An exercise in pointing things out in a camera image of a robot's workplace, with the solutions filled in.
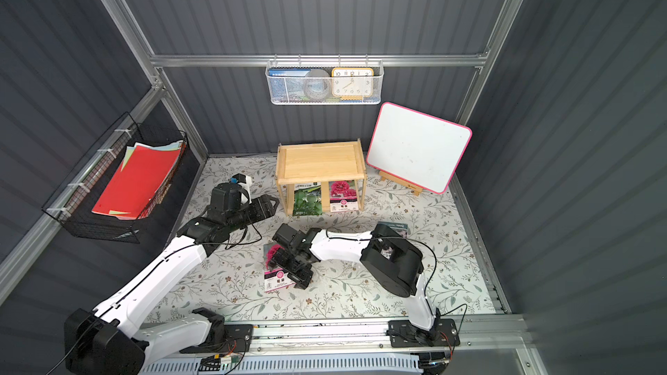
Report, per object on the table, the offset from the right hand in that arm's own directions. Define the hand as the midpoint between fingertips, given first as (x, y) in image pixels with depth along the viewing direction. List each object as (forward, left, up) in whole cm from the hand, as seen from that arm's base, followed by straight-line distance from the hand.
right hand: (280, 274), depth 82 cm
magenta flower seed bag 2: (+32, -20, -1) cm, 37 cm away
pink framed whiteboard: (+43, -50, +14) cm, 67 cm away
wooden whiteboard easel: (+42, -38, 0) cm, 56 cm away
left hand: (+16, +3, +17) cm, 24 cm away
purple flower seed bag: (+20, -42, -6) cm, 47 cm away
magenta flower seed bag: (0, +2, -3) cm, 4 cm away
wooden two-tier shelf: (+33, -6, +17) cm, 38 cm away
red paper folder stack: (+20, +37, +28) cm, 50 cm away
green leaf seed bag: (+30, -6, -1) cm, 31 cm away
